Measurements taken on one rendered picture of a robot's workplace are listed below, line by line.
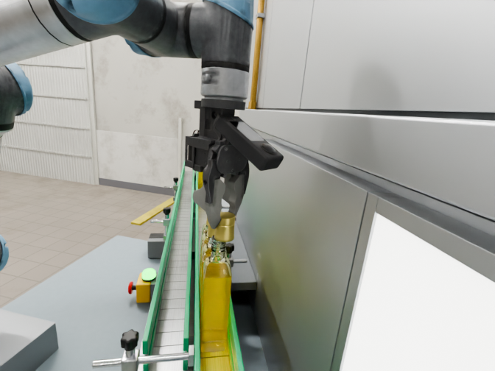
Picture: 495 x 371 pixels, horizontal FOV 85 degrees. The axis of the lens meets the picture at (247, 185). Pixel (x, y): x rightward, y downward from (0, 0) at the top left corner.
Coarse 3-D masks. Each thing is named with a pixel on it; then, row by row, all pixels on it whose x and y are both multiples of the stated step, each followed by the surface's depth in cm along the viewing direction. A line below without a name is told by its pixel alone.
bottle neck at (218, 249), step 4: (212, 236) 54; (212, 240) 53; (216, 240) 53; (212, 244) 53; (216, 244) 53; (220, 244) 53; (224, 244) 53; (212, 248) 54; (216, 248) 53; (220, 248) 53; (224, 248) 54; (212, 252) 54; (216, 252) 53; (220, 252) 53; (224, 252) 54; (212, 256) 54; (216, 256) 53; (220, 256) 54; (224, 256) 54; (212, 260) 54; (216, 260) 54; (220, 260) 54
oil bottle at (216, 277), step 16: (208, 256) 57; (208, 272) 53; (224, 272) 53; (208, 288) 53; (224, 288) 54; (208, 304) 55; (224, 304) 55; (208, 320) 56; (224, 320) 56; (208, 336) 57; (224, 336) 57; (208, 352) 58
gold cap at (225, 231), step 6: (222, 216) 46; (228, 216) 46; (234, 216) 47; (222, 222) 46; (228, 222) 46; (234, 222) 47; (216, 228) 47; (222, 228) 46; (228, 228) 46; (216, 234) 47; (222, 234) 46; (228, 234) 46; (222, 240) 46; (228, 240) 47
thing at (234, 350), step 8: (232, 304) 61; (232, 312) 59; (232, 320) 56; (232, 328) 54; (232, 336) 54; (232, 344) 53; (232, 352) 55; (240, 352) 49; (232, 360) 54; (240, 360) 48; (232, 368) 52; (240, 368) 46
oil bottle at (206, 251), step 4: (204, 248) 60; (208, 248) 59; (204, 252) 59; (208, 252) 58; (204, 256) 58; (204, 260) 58; (200, 272) 64; (200, 276) 63; (200, 280) 62; (200, 284) 62; (200, 288) 61; (200, 292) 61; (200, 296) 61; (200, 300) 61; (200, 304) 61; (200, 308) 62; (200, 312) 62; (200, 316) 62; (200, 320) 62
